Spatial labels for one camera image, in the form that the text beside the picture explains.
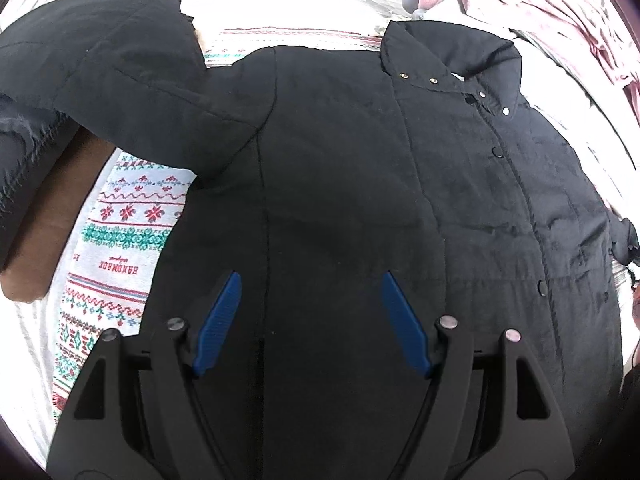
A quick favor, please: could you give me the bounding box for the black quilted coat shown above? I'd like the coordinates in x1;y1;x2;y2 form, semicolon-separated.
1;0;638;479

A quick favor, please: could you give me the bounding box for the patterned nordic blanket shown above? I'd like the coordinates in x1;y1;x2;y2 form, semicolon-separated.
52;47;394;410

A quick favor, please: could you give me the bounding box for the pink velvet blanket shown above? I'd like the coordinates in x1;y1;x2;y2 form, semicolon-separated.
404;0;640;126

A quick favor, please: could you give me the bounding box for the folded dark navy jacket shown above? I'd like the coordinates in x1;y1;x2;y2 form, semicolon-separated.
0;96;79;261

